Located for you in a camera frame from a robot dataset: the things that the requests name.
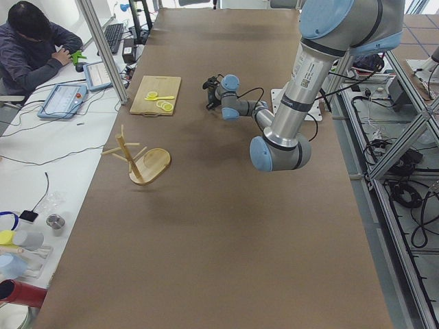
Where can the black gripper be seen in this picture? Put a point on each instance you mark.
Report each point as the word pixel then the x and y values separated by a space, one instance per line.
pixel 213 101

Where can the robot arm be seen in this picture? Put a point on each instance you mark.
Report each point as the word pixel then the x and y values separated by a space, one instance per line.
pixel 329 29

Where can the wooden cup rack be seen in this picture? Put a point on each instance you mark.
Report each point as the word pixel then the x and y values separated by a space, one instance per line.
pixel 146 165

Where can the steel cup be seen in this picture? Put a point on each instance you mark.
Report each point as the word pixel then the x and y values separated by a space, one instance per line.
pixel 56 223

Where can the grey cup lying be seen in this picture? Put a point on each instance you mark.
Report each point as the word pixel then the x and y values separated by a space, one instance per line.
pixel 28 240

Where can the yellow cup lying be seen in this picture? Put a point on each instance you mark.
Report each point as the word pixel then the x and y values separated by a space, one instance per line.
pixel 6 237

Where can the bamboo cutting board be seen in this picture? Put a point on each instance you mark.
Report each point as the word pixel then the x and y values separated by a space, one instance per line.
pixel 164 86

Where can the lemon slice middle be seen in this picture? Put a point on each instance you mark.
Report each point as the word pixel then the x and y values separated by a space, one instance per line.
pixel 162 104

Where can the black power adapter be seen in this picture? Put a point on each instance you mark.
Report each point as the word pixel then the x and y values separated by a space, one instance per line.
pixel 129 51

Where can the black keyboard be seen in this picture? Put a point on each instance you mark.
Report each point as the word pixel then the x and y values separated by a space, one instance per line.
pixel 113 34

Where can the blue teach pendant far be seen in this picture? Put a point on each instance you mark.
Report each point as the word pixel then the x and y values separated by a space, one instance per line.
pixel 97 77

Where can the blue teach pendant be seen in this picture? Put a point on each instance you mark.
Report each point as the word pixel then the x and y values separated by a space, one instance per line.
pixel 63 101
pixel 97 77

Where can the blue teach pendant near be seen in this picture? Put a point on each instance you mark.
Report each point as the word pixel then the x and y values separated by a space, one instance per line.
pixel 63 101

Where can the seated person dark jacket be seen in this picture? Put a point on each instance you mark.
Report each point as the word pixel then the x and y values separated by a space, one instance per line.
pixel 33 49

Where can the red bottle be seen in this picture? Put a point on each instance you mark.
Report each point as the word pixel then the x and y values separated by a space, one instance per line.
pixel 16 292

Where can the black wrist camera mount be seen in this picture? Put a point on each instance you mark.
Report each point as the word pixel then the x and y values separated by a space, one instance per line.
pixel 212 82

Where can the aluminium frame post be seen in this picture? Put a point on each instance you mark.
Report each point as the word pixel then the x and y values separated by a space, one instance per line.
pixel 104 50

